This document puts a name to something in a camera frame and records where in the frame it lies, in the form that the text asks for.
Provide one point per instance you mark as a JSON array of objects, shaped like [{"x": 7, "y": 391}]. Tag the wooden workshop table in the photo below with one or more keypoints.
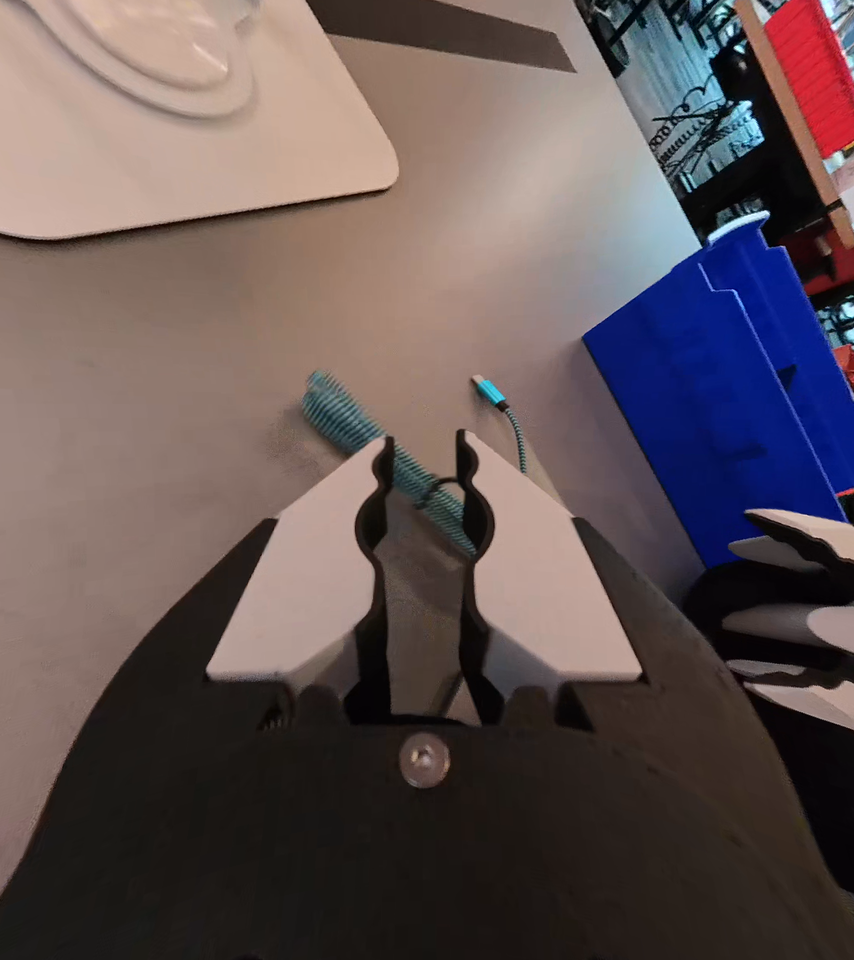
[{"x": 790, "y": 105}]

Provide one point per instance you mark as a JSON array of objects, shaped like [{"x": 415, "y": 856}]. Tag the black twist tie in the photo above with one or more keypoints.
[{"x": 434, "y": 486}]

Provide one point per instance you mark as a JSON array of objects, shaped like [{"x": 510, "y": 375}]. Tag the person's right forearm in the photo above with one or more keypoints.
[{"x": 846, "y": 825}]

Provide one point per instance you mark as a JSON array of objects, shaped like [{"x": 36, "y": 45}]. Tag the tagged blue plastic bin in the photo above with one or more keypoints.
[{"x": 696, "y": 390}]

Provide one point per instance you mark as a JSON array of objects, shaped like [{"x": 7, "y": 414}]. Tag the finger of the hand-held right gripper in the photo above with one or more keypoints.
[
  {"x": 831, "y": 705},
  {"x": 794, "y": 529}
]

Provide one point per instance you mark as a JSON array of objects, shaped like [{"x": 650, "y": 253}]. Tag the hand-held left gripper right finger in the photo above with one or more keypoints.
[{"x": 562, "y": 600}]

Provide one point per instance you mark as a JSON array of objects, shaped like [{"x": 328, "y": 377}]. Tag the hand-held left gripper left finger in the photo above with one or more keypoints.
[{"x": 292, "y": 600}]

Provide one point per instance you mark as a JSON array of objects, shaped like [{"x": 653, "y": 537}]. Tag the red plastic bin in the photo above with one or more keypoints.
[{"x": 816, "y": 75}]

